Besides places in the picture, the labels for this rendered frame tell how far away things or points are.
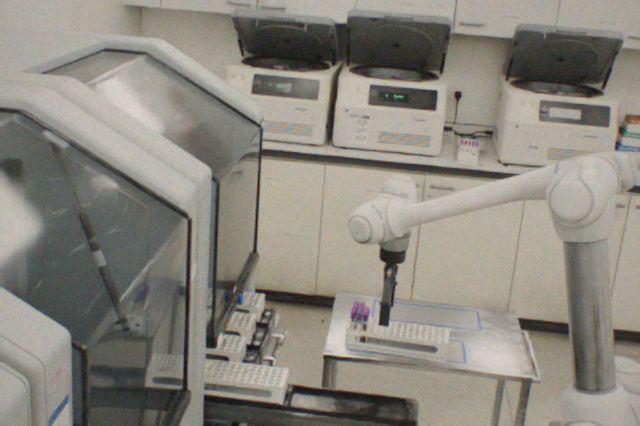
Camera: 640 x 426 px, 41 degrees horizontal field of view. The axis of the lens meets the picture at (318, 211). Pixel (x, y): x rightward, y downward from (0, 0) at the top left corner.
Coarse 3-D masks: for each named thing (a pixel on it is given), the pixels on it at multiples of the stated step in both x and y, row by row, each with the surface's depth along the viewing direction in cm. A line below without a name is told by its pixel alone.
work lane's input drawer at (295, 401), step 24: (288, 384) 232; (216, 408) 223; (240, 408) 222; (264, 408) 222; (288, 408) 222; (312, 408) 222; (336, 408) 225; (360, 408) 226; (384, 408) 227; (408, 408) 224
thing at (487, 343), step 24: (336, 312) 276; (408, 312) 280; (432, 312) 282; (456, 312) 283; (480, 312) 284; (504, 312) 286; (336, 336) 260; (456, 336) 266; (480, 336) 267; (504, 336) 269; (528, 336) 278; (336, 360) 250; (360, 360) 249; (384, 360) 248; (408, 360) 249; (456, 360) 251; (480, 360) 252; (504, 360) 253; (528, 384) 246
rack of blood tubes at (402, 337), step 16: (352, 336) 252; (368, 336) 251; (384, 336) 250; (400, 336) 250; (416, 336) 251; (432, 336) 251; (448, 336) 252; (384, 352) 252; (416, 352) 250; (432, 352) 252
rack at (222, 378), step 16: (208, 368) 228; (224, 368) 229; (240, 368) 229; (256, 368) 230; (272, 368) 230; (208, 384) 228; (224, 384) 223; (240, 384) 222; (256, 384) 222; (272, 384) 222; (272, 400) 223
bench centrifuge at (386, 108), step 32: (352, 32) 452; (384, 32) 448; (416, 32) 443; (448, 32) 440; (352, 64) 478; (384, 64) 478; (416, 64) 475; (352, 96) 436; (384, 96) 434; (416, 96) 434; (352, 128) 438; (384, 128) 436; (416, 128) 435
